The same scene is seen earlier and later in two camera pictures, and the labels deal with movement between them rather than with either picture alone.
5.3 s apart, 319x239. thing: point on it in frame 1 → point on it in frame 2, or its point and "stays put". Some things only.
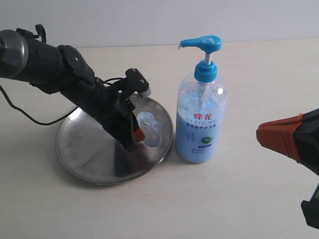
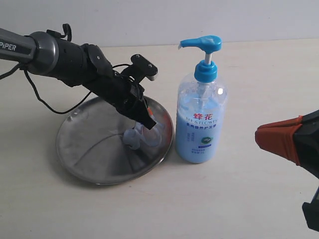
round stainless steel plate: (87, 152) stays put
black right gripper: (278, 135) stays put
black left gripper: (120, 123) → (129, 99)
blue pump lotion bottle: (201, 108) stays put
